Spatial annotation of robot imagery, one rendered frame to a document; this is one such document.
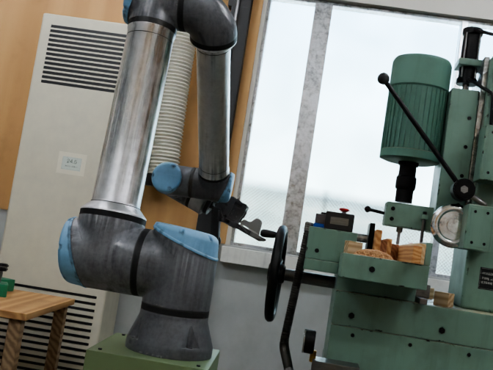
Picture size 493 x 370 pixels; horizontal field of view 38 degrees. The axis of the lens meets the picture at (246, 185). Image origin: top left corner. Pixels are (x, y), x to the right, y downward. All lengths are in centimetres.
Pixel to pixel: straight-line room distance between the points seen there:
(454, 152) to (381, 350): 61
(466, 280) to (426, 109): 49
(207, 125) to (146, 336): 62
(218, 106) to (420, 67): 63
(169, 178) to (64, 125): 140
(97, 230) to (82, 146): 180
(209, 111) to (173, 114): 155
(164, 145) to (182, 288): 191
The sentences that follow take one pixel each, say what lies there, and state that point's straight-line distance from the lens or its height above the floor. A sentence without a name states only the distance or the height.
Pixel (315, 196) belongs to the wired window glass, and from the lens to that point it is 354.
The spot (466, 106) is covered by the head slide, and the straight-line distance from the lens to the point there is 214.
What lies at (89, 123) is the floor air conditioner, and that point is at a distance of 334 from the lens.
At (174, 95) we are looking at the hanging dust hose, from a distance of 339.
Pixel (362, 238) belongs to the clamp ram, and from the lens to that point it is 204.
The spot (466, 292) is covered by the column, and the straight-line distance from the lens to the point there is 206.
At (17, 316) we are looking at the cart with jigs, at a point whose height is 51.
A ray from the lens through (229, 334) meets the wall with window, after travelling 350.
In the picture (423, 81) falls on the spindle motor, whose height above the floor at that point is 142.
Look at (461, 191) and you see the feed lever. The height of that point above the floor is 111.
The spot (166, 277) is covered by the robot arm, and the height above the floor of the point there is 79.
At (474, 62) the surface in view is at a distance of 220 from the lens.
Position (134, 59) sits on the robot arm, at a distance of 165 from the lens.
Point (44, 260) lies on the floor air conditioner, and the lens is 335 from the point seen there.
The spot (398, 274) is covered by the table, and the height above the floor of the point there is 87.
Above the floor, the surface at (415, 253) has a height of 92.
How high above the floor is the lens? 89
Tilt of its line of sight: 4 degrees up
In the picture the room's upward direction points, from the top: 9 degrees clockwise
